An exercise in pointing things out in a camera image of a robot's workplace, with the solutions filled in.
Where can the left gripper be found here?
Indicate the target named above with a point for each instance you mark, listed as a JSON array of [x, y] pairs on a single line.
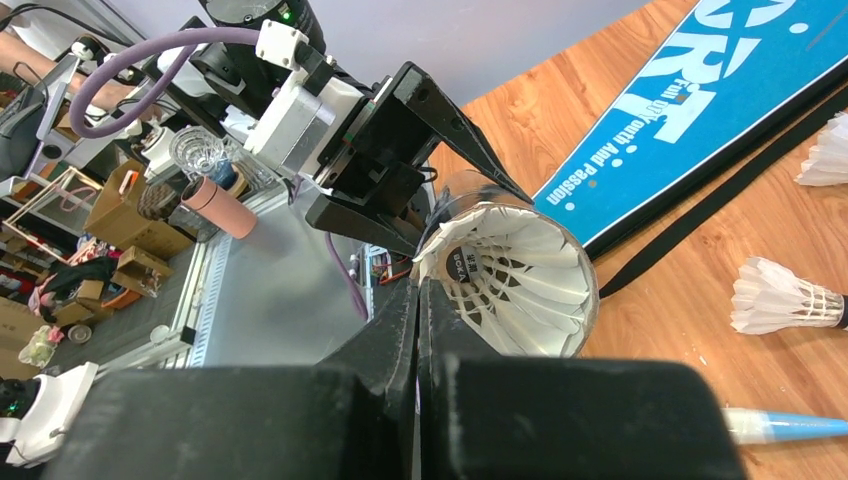
[[376, 165]]

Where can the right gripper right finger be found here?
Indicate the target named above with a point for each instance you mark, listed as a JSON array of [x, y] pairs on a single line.
[[489, 416]]

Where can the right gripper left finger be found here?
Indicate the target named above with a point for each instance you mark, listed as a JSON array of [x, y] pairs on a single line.
[[350, 416]]

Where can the black shuttlecock tube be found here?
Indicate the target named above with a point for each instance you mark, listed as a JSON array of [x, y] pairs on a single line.
[[518, 279]]

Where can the white shuttlecock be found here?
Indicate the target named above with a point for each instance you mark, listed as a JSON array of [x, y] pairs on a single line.
[[826, 164], [768, 297]]

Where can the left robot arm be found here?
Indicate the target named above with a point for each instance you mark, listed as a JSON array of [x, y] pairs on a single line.
[[224, 53]]

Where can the blue racket upper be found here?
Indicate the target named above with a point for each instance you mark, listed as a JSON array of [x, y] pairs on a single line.
[[759, 427]]

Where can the blue racket bag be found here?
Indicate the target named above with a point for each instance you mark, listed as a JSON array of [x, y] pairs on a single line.
[[729, 70]]

